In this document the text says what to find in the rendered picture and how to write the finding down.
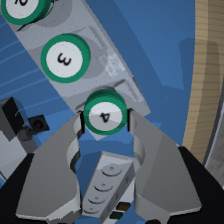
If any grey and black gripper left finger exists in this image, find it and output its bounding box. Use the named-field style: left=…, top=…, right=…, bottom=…
left=0, top=110, right=85, bottom=224

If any white control box with blue and green buttons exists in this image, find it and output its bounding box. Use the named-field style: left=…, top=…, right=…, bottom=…
left=0, top=97, right=50, bottom=182

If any green screw cap with white top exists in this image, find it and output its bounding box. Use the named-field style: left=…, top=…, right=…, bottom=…
left=83, top=89, right=127, bottom=135

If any blue work mat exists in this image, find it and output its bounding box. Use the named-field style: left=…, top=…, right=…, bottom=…
left=0, top=0, right=195, bottom=197

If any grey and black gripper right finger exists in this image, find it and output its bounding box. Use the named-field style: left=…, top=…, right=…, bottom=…
left=127, top=108, right=224, bottom=224

